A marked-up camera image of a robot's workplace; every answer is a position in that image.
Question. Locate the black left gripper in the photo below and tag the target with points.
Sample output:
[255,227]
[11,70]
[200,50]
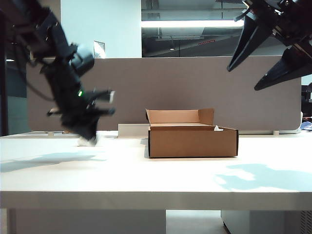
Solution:
[68,97]

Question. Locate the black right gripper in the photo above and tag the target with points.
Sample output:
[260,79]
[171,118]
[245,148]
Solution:
[287,19]

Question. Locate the small white paper ball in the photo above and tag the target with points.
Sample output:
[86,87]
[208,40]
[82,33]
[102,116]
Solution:
[84,142]

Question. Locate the wing-shaped white paper ball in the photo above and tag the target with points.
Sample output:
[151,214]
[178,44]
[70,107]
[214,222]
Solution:
[218,128]

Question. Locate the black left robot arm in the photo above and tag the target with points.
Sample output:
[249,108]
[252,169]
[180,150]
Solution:
[36,26]

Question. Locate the brown cardboard box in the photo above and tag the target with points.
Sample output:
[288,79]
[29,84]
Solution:
[192,143]

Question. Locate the red ceiling sign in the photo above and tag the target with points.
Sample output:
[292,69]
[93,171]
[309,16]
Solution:
[206,42]

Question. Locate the blue cloth item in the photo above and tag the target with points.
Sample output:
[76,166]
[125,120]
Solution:
[307,126]

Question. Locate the grey fabric desk divider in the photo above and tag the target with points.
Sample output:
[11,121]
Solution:
[182,85]

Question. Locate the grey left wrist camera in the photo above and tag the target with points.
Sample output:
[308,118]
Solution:
[83,58]

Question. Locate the framed wall poster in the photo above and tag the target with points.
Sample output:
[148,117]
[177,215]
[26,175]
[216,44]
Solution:
[100,50]

